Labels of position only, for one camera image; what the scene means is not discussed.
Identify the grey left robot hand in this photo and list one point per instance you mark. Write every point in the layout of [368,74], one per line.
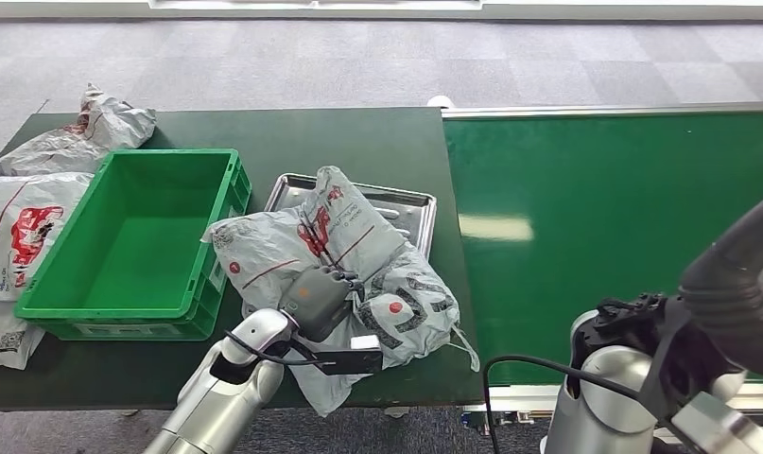
[318,301]

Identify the grey package with red print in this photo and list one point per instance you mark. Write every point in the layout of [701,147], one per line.
[262,250]

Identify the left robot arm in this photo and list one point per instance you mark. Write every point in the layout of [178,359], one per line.
[230,388]

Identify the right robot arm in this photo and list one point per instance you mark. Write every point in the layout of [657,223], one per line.
[606,388]

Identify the green conveyor belt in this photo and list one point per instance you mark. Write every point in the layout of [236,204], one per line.
[575,188]

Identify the crumpled grey package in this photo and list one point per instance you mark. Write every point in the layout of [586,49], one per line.
[55,150]

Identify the white package with red print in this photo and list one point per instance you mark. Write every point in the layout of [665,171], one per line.
[18,207]

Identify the white package with QR codes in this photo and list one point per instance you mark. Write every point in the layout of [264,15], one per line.
[5,344]

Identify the metal tray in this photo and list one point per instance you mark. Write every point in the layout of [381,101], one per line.
[412,213]

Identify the green plastic crate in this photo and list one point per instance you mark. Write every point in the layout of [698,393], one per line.
[137,250]

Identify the white round cap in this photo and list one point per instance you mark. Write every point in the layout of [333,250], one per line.
[442,101]

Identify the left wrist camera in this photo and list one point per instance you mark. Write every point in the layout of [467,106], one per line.
[356,362]

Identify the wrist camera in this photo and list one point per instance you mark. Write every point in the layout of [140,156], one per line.
[356,362]
[719,426]

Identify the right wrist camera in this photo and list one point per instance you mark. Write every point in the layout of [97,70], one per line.
[719,426]

